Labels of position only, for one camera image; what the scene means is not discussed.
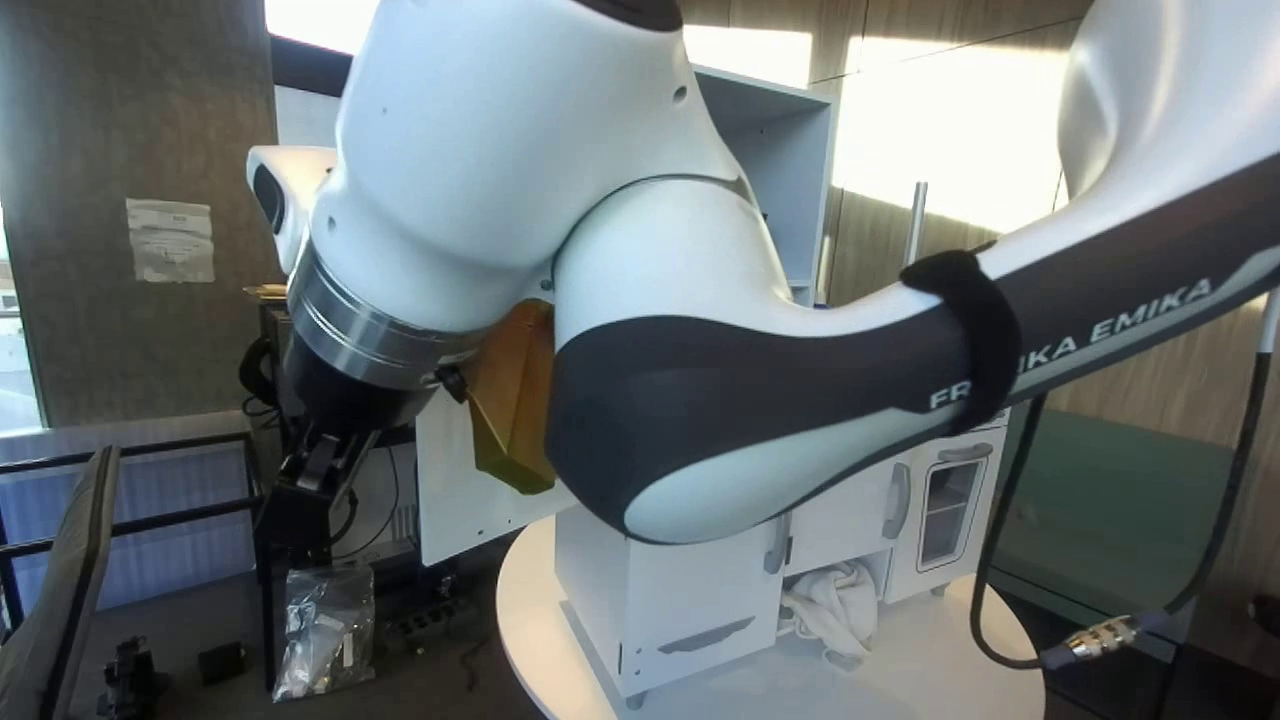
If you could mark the paper wall sign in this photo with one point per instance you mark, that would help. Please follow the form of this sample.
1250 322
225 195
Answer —
171 242

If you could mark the black metal rack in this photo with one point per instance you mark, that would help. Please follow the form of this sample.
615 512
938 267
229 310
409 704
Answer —
175 512

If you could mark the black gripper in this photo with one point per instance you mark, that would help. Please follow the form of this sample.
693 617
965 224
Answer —
332 394

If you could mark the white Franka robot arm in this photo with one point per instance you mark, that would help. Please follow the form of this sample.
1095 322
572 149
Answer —
535 135

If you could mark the clear plastic bag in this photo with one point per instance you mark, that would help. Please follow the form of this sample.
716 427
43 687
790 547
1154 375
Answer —
323 633

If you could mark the white toy fridge door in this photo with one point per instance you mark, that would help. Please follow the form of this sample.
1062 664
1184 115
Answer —
454 507

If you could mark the white cloth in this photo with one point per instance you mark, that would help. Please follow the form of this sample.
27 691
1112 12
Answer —
833 613

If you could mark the brown wooden panel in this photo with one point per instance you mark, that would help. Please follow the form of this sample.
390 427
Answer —
513 403

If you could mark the green board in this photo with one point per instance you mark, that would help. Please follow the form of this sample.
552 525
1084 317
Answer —
1123 522

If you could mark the white toy kitchen body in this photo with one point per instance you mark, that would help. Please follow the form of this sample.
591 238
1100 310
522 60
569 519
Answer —
666 603

